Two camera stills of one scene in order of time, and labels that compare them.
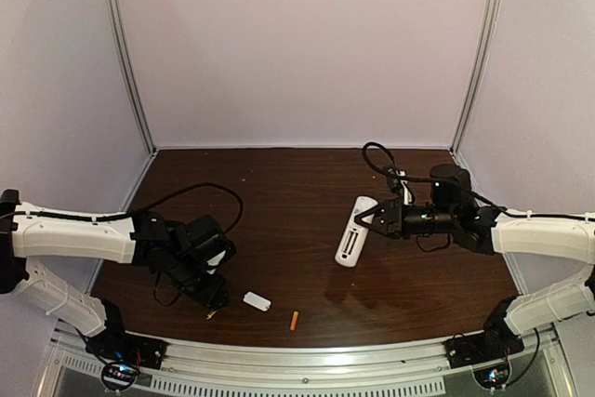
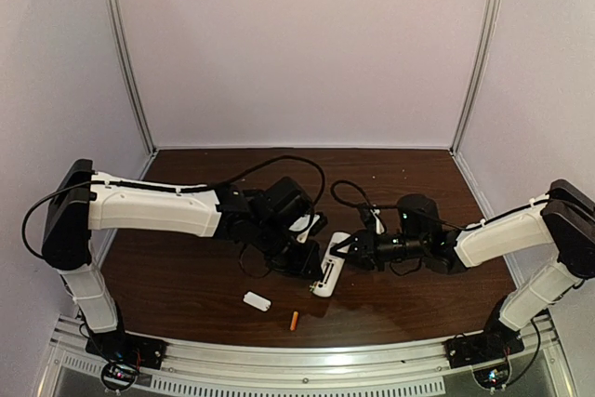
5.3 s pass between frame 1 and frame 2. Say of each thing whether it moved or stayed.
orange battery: stayed
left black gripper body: moved
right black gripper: moved
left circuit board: stayed
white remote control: moved
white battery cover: stayed
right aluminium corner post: stayed
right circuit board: stayed
